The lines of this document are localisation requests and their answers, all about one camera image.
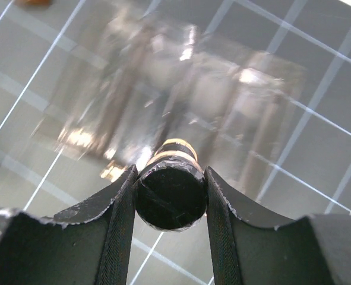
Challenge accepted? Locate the clear acrylic organizer tray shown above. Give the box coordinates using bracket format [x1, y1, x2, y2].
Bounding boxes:
[33, 1, 305, 197]

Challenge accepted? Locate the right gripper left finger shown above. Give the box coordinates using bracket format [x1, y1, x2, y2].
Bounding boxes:
[0, 166, 137, 284]

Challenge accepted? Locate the small black spice jar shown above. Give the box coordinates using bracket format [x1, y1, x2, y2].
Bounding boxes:
[134, 138, 208, 232]

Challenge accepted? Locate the black grid mat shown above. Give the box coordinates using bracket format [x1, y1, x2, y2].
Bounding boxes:
[0, 1, 351, 284]

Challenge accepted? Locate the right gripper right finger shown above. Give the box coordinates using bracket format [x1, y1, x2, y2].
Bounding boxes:
[205, 168, 351, 284]

